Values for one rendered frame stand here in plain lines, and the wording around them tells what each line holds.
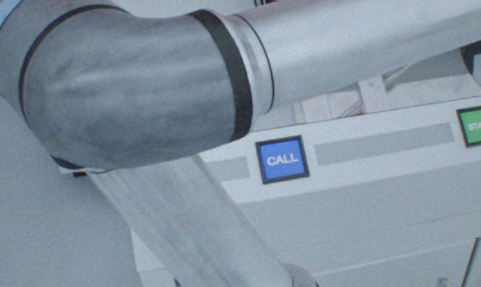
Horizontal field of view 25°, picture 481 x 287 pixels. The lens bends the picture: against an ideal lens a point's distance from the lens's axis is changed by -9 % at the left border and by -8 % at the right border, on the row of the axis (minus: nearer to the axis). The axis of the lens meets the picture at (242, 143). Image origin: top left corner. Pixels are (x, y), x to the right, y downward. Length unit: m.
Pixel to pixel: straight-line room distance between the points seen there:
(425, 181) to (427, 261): 0.24
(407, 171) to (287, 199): 0.15
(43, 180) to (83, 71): 1.78
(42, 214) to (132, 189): 1.57
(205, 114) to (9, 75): 0.17
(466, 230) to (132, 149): 0.85
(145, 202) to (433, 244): 0.70
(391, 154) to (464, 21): 0.52
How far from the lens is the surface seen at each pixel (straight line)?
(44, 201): 2.50
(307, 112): 1.46
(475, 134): 1.39
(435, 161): 1.37
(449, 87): 1.53
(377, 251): 1.53
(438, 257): 1.60
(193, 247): 0.97
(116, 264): 2.40
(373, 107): 1.47
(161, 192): 0.93
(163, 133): 0.76
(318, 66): 0.80
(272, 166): 1.36
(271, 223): 1.39
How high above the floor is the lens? 2.13
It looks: 58 degrees down
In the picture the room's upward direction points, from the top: 6 degrees counter-clockwise
